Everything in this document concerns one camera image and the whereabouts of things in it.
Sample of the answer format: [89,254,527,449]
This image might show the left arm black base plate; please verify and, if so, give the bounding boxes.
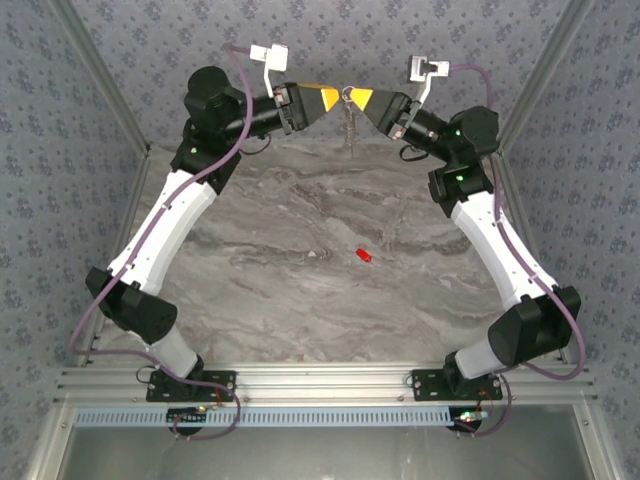
[146,369,237,404]

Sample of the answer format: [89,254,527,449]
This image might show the aluminium frame post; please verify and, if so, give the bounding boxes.
[493,0,597,155]
[48,0,152,157]

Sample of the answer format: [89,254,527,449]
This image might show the aluminium mounting rail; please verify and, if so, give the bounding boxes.
[53,363,599,405]

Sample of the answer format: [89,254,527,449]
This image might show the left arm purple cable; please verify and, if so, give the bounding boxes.
[68,42,254,386]

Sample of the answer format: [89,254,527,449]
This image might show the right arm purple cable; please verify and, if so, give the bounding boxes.
[449,63,587,381]

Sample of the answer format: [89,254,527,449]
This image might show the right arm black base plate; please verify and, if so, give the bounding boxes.
[411,368,503,403]

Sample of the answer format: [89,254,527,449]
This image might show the grey slotted cable duct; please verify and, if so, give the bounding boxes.
[73,405,455,429]

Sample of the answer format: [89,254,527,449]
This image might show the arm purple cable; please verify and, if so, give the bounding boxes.
[68,42,254,386]
[449,63,587,381]

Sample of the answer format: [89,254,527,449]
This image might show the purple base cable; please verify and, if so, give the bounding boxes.
[457,374,514,439]
[171,382,242,442]

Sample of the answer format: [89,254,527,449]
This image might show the small black circuit board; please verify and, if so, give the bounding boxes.
[448,407,489,432]
[166,407,210,435]

